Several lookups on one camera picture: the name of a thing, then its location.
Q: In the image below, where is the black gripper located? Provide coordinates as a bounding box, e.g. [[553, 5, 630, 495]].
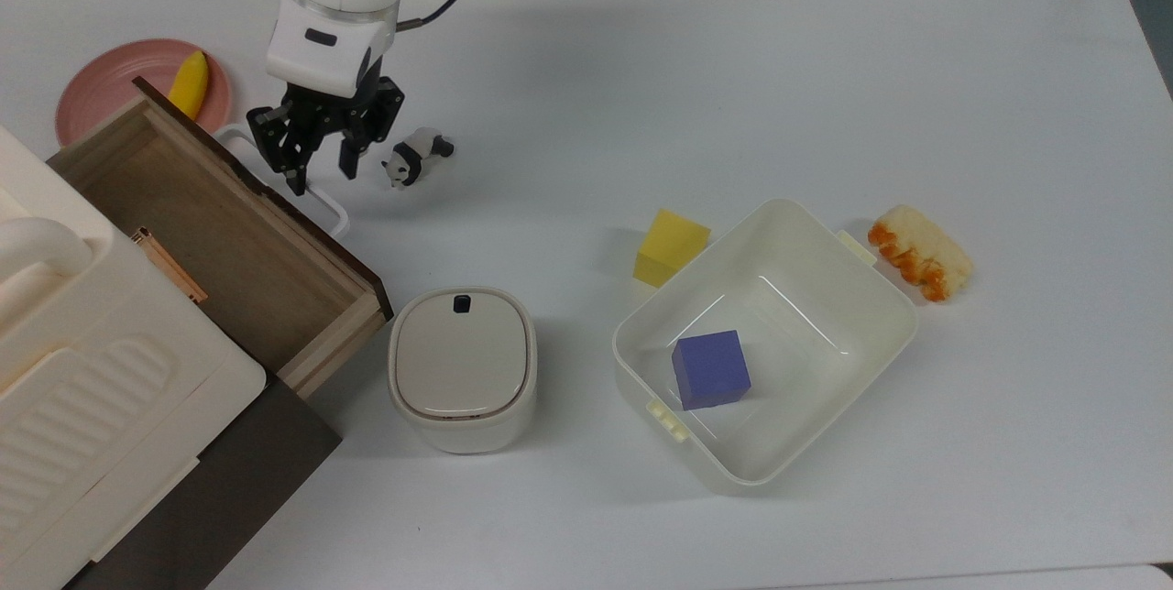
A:
[[246, 73, 407, 198]]

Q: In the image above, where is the dark wooden drawer white handle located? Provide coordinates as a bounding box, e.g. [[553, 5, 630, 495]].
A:
[[47, 76, 396, 400]]

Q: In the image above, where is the panda toy figure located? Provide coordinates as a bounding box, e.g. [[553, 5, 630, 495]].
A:
[[381, 126, 456, 191]]

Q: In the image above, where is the yellow banana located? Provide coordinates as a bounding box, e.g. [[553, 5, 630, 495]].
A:
[[167, 49, 211, 122]]

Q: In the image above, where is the pink plate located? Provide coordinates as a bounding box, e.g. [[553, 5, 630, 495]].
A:
[[54, 38, 233, 149]]

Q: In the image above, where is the white lidded trash can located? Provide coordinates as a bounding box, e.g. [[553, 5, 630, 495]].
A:
[[386, 287, 539, 456]]

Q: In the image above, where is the cream plastic cabinet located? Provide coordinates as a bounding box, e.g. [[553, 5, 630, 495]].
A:
[[0, 122, 343, 590]]

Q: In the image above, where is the yellow cube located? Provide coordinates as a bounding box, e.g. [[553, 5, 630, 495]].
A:
[[632, 208, 713, 290]]

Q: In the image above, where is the purple cube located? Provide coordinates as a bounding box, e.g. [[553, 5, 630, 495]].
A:
[[670, 329, 753, 412]]

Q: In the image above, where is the white plastic container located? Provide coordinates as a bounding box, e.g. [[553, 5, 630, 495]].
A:
[[611, 197, 920, 497]]

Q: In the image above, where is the toy bread slice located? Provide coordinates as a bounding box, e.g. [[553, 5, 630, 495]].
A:
[[866, 203, 975, 304]]

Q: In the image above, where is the orange cabinet door handle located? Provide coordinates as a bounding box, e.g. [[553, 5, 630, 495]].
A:
[[130, 225, 209, 305]]

